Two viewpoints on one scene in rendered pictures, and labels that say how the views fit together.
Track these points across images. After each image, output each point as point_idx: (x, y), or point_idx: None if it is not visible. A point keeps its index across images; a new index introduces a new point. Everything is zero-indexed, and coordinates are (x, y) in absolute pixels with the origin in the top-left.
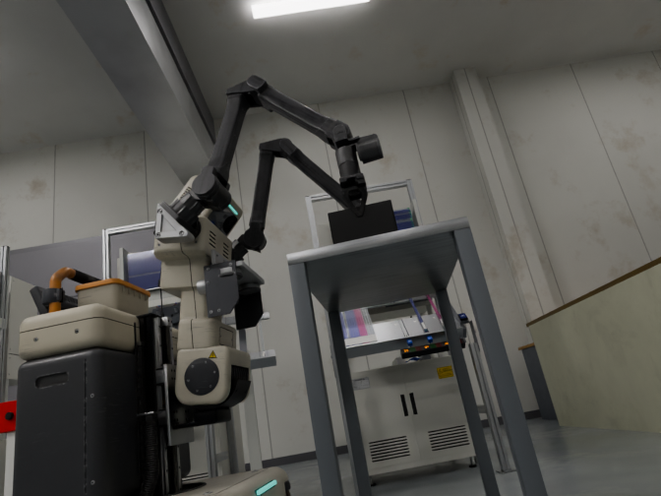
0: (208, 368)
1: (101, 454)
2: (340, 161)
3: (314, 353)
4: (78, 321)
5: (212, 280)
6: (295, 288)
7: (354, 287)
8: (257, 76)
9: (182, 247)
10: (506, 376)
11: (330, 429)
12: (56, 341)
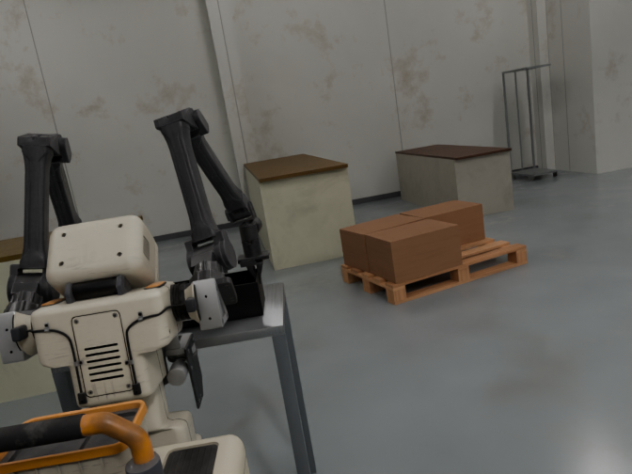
0: None
1: None
2: (256, 236)
3: (296, 396)
4: (244, 466)
5: (192, 364)
6: (288, 352)
7: None
8: (201, 113)
9: (179, 329)
10: (299, 374)
11: (305, 442)
12: None
